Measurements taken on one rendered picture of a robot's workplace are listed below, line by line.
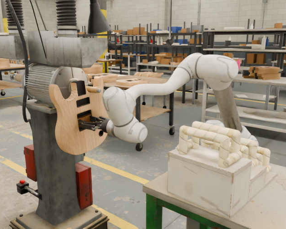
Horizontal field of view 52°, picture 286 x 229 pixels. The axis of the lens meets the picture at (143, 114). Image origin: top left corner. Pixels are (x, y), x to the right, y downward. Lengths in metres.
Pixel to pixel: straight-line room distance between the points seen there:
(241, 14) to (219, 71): 11.53
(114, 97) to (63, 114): 0.38
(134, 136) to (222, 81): 0.56
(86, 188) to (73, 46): 1.13
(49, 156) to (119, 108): 0.85
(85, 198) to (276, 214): 1.46
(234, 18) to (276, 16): 1.64
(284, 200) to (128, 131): 0.69
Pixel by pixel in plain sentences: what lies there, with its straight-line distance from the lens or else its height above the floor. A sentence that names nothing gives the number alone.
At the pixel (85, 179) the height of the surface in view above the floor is 0.54.
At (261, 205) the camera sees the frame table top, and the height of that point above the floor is 0.93.
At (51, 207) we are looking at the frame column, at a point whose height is 0.42.
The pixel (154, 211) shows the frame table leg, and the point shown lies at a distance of 1.29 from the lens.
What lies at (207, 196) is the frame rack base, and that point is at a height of 0.98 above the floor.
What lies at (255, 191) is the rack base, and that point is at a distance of 1.25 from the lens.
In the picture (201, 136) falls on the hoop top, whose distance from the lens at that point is 1.05.
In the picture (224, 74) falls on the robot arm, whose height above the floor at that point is 1.35.
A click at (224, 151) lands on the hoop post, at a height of 1.16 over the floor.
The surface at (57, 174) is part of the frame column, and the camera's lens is 2.06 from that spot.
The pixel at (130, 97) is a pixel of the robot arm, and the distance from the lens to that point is 1.30.
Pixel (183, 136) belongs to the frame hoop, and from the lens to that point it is 1.09.
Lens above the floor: 1.52
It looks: 14 degrees down
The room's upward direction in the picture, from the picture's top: straight up
